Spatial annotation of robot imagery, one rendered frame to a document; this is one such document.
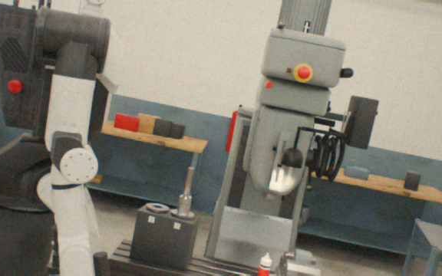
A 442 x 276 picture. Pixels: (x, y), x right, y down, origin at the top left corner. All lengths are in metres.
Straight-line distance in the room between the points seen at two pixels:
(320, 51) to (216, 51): 4.47
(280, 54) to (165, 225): 0.76
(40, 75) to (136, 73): 4.99
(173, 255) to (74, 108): 0.97
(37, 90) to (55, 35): 0.22
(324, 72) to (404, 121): 4.72
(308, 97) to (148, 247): 0.81
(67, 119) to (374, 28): 5.41
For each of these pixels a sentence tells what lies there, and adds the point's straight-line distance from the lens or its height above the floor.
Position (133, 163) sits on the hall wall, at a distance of 6.35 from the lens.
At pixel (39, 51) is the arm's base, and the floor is 1.68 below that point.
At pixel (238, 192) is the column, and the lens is 2.34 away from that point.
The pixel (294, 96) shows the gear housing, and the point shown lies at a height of 1.68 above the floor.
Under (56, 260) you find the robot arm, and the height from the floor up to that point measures 1.04.
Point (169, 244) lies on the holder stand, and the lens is 1.95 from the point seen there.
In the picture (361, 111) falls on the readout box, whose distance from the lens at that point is 2.16.
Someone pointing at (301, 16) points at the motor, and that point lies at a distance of 2.09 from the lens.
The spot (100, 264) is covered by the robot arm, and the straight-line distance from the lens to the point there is 1.24.
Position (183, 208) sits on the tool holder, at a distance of 1.94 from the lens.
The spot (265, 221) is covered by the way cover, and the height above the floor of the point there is 1.09.
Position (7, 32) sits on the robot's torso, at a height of 1.70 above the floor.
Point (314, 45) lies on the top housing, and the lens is 1.71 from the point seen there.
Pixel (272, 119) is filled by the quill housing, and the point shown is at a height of 1.58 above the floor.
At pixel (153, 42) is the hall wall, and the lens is 6.23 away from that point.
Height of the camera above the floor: 1.71
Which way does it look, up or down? 7 degrees down
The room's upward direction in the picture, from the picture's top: 11 degrees clockwise
